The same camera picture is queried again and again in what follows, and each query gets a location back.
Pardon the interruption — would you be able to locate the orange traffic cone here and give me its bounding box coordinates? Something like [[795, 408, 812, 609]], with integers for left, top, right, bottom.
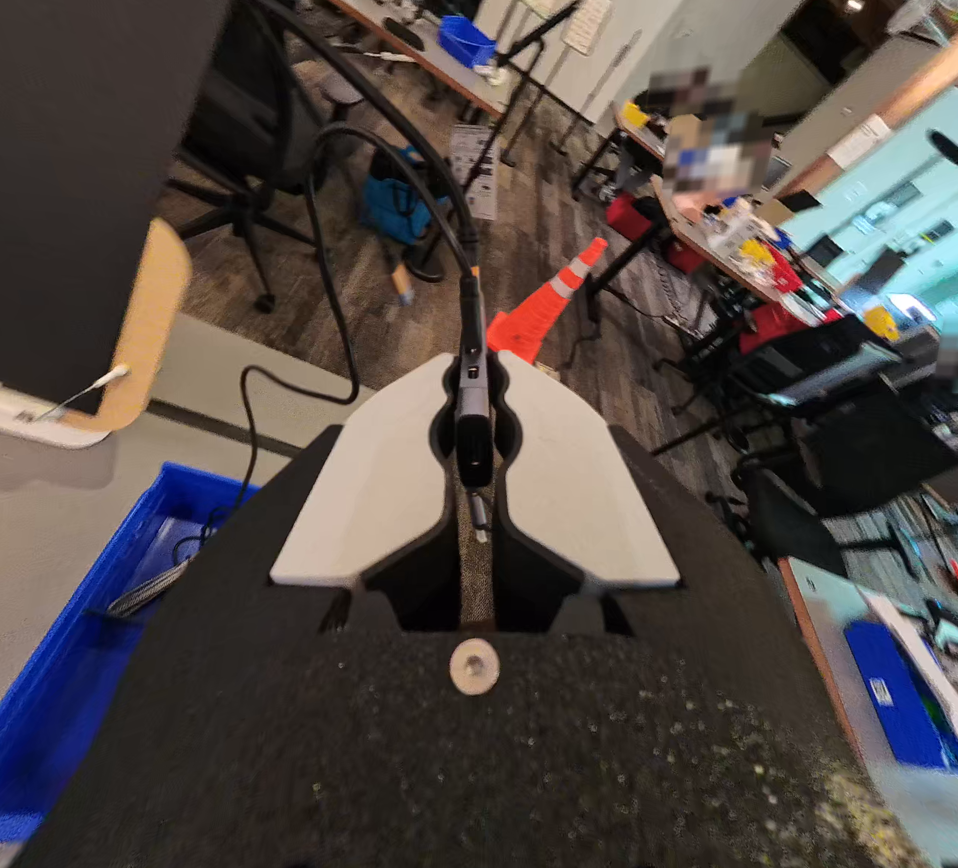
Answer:
[[485, 237, 609, 365]]

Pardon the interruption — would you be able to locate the black cable with orange plugs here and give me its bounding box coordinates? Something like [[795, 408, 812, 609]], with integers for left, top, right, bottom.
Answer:
[[172, 0, 484, 562]]

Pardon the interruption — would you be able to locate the blue box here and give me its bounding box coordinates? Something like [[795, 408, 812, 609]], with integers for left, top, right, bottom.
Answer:
[[844, 617, 958, 772]]

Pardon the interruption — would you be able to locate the thin wire with white end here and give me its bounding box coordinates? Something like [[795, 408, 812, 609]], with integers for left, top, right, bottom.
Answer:
[[33, 363, 130, 425]]

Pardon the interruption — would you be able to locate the black wood-rimmed board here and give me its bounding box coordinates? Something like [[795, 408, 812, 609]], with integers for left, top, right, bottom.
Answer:
[[0, 0, 251, 435]]

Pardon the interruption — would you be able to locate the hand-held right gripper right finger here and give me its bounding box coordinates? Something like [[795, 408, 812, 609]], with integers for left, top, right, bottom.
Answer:
[[490, 352, 684, 591]]

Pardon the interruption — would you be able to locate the black office chair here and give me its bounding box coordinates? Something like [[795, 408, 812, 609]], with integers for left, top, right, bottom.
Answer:
[[168, 0, 368, 315]]

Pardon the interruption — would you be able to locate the black white braided usb-c cable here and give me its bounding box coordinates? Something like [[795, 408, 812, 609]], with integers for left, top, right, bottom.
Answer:
[[105, 557, 193, 619]]

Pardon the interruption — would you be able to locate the cluttered wooden table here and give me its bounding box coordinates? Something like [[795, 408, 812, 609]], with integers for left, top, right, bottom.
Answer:
[[651, 172, 899, 330]]

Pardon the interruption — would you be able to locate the dark grey usb hub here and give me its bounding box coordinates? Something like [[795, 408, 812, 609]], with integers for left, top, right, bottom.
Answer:
[[453, 348, 496, 491]]

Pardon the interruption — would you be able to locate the white board bracket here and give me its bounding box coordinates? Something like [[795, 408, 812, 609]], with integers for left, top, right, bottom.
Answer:
[[0, 385, 113, 451]]

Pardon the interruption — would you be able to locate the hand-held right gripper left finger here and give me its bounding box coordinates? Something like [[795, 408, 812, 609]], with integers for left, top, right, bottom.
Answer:
[[268, 353, 460, 591]]

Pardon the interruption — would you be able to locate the long grey table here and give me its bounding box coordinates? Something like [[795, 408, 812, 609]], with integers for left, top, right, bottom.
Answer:
[[280, 0, 517, 117]]

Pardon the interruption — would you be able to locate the blue plastic bin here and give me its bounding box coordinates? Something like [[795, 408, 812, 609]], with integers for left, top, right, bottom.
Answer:
[[0, 462, 263, 847]]

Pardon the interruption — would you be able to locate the teal bag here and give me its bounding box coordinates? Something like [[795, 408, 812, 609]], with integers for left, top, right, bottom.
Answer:
[[363, 146, 450, 248]]

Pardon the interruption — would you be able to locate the small blue bin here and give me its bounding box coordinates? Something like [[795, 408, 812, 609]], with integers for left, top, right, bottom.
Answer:
[[438, 15, 498, 68]]

